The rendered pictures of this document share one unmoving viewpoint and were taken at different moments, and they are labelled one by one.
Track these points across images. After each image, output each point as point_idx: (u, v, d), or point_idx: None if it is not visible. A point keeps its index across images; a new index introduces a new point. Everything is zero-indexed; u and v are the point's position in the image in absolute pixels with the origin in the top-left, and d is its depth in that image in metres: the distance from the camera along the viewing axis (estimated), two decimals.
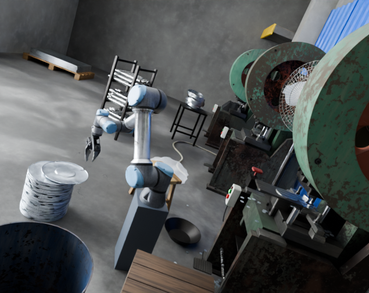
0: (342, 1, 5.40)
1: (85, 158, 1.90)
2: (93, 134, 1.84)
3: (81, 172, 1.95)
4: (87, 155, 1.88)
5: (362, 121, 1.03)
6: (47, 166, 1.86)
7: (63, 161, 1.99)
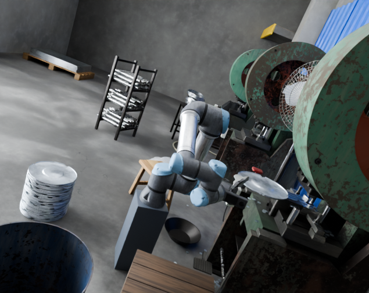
0: (342, 1, 5.40)
1: None
2: (220, 201, 1.23)
3: (257, 189, 1.46)
4: None
5: None
6: (278, 187, 1.60)
7: (286, 198, 1.47)
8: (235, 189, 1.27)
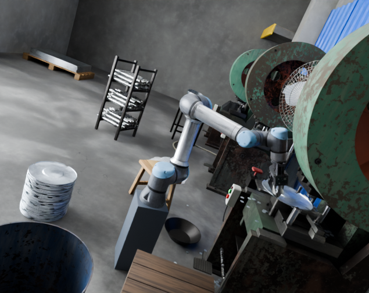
0: (342, 1, 5.40)
1: (279, 193, 1.45)
2: None
3: (301, 206, 1.48)
4: (279, 188, 1.45)
5: None
6: (283, 186, 1.67)
7: (305, 198, 1.62)
8: (270, 172, 1.43)
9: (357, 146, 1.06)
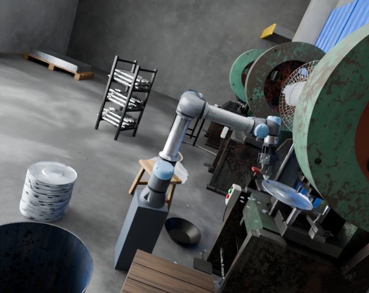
0: (342, 1, 5.40)
1: (269, 177, 1.64)
2: None
3: (297, 195, 1.62)
4: (270, 172, 1.64)
5: (365, 156, 1.06)
6: (266, 185, 1.57)
7: (272, 181, 1.68)
8: None
9: None
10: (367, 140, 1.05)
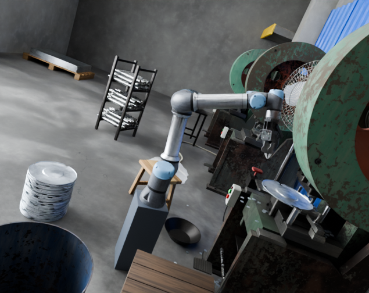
0: (342, 1, 5.40)
1: (271, 156, 1.53)
2: (279, 121, 1.51)
3: (268, 185, 1.58)
4: (272, 150, 1.53)
5: None
6: (304, 207, 1.47)
7: (282, 201, 1.43)
8: None
9: (364, 162, 1.07)
10: None
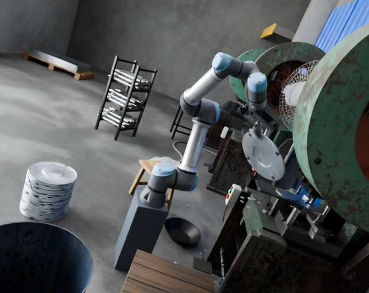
0: (342, 1, 5.40)
1: (258, 138, 1.39)
2: (258, 111, 1.24)
3: (250, 139, 1.49)
4: (259, 135, 1.37)
5: None
6: (279, 167, 1.39)
7: (272, 143, 1.35)
8: None
9: (358, 150, 1.06)
10: None
